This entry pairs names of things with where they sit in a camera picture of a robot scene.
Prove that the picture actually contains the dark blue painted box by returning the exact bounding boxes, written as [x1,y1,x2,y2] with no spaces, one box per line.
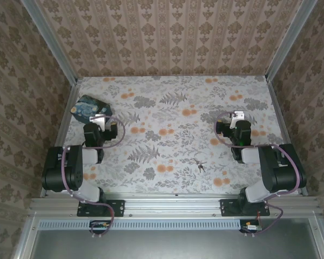
[71,94,113,122]

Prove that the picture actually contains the silver keys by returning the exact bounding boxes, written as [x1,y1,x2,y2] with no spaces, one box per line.
[193,158,207,174]

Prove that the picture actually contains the floral table cover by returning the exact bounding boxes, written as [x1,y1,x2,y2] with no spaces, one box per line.
[58,75,295,195]

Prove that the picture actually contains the small connector board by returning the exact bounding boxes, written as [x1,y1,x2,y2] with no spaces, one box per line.
[89,220,111,235]
[239,219,262,235]

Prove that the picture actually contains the grey metal panel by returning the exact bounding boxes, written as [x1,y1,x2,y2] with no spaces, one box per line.
[32,218,321,259]

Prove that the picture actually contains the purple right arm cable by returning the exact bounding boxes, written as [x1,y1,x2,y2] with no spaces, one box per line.
[214,111,307,238]

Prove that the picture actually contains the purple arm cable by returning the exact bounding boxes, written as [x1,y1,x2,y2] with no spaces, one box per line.
[214,111,307,238]
[60,115,126,240]

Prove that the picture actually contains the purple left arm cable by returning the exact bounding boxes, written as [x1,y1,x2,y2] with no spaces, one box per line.
[60,115,126,240]

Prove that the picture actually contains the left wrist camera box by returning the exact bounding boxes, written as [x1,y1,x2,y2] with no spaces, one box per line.
[89,114,109,132]

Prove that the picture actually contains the aluminium side rail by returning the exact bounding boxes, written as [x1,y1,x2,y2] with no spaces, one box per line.
[267,78,308,196]
[40,79,82,197]

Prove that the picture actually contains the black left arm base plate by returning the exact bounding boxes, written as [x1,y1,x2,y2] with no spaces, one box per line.
[77,199,125,217]

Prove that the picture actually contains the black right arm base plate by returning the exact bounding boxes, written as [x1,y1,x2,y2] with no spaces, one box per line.
[220,199,271,217]

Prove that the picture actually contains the aluminium mounting rail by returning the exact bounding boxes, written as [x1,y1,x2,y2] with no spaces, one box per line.
[29,193,322,220]

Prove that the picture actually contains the slotted grey cable duct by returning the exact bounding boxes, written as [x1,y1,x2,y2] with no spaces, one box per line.
[38,219,241,230]

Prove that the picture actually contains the aluminium corner post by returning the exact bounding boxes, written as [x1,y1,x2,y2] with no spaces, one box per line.
[266,0,318,81]
[21,0,79,85]

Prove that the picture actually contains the aluminium frame bar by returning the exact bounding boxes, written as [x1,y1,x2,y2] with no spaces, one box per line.
[309,217,324,259]
[12,217,40,259]

